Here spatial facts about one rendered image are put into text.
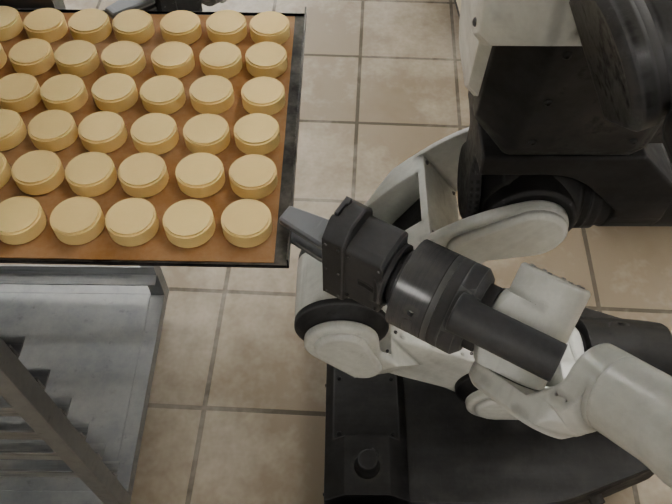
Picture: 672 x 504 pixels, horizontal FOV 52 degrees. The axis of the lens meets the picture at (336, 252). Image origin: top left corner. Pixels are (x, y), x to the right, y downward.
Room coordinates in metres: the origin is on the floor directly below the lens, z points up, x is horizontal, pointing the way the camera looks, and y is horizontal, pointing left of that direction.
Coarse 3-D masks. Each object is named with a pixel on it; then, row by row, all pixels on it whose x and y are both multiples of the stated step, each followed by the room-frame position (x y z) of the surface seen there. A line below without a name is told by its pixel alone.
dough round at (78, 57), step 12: (60, 48) 0.68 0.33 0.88; (72, 48) 0.68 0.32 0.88; (84, 48) 0.68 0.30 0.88; (60, 60) 0.66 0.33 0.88; (72, 60) 0.66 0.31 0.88; (84, 60) 0.66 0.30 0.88; (96, 60) 0.67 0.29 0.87; (60, 72) 0.66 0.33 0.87; (72, 72) 0.65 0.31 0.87; (84, 72) 0.65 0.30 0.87
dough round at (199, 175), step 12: (192, 156) 0.51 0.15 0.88; (204, 156) 0.51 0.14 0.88; (216, 156) 0.51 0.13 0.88; (180, 168) 0.49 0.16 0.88; (192, 168) 0.49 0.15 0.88; (204, 168) 0.49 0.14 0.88; (216, 168) 0.49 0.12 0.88; (180, 180) 0.47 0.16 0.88; (192, 180) 0.47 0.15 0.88; (204, 180) 0.47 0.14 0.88; (216, 180) 0.48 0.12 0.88; (192, 192) 0.47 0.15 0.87; (204, 192) 0.47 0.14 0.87; (216, 192) 0.47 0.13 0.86
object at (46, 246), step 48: (96, 48) 0.71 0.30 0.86; (144, 48) 0.71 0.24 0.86; (192, 48) 0.71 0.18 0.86; (240, 48) 0.71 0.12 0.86; (288, 48) 0.71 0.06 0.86; (240, 96) 0.62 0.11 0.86; (0, 192) 0.47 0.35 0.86; (0, 240) 0.41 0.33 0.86; (48, 240) 0.41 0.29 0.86; (96, 240) 0.41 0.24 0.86
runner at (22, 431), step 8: (0, 424) 0.40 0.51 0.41; (8, 424) 0.40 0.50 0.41; (16, 424) 0.40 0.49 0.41; (24, 424) 0.40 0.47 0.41; (72, 424) 0.40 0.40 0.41; (80, 424) 0.40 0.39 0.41; (88, 424) 0.40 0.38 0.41; (0, 432) 0.38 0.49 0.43; (8, 432) 0.38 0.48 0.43; (16, 432) 0.38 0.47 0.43; (24, 432) 0.38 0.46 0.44; (32, 432) 0.38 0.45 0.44; (80, 432) 0.38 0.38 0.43
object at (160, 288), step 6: (54, 0) 0.80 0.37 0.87; (60, 0) 0.82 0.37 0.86; (60, 6) 0.81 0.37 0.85; (156, 270) 0.80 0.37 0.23; (162, 276) 0.82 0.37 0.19; (156, 282) 0.80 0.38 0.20; (162, 282) 0.81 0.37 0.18; (150, 288) 0.80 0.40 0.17; (156, 288) 0.80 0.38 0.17; (162, 288) 0.80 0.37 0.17; (156, 294) 0.80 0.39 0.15; (162, 294) 0.80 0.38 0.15
